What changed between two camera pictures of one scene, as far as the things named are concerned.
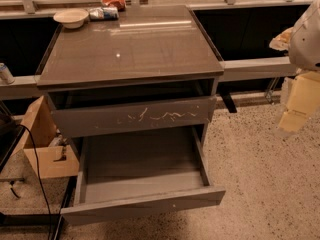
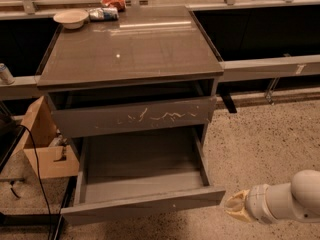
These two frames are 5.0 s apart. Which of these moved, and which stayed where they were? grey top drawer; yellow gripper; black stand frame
Moved: yellow gripper
Stayed: black stand frame; grey top drawer
